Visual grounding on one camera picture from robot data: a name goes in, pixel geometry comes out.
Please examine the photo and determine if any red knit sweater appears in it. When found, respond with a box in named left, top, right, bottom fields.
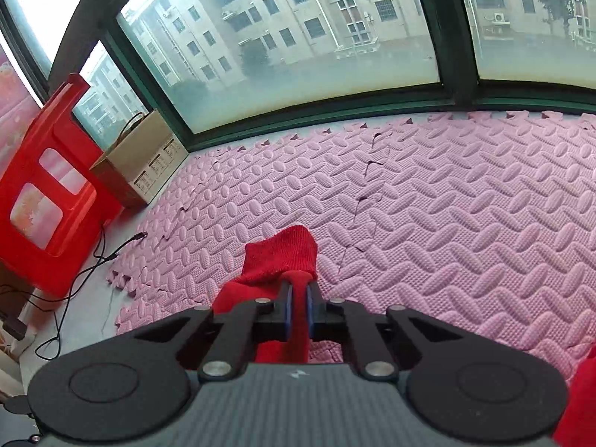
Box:
left=212, top=225, right=317, bottom=364

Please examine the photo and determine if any pink foam floor mat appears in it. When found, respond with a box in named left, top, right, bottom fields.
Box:
left=108, top=111, right=595, bottom=378

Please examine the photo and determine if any brown cardboard box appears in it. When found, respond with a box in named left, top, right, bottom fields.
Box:
left=91, top=110, right=188, bottom=209

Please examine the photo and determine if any red plastic stool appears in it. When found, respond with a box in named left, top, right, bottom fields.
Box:
left=1, top=74, right=122, bottom=298

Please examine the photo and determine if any black cable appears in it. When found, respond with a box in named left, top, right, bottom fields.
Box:
left=0, top=231, right=149, bottom=362

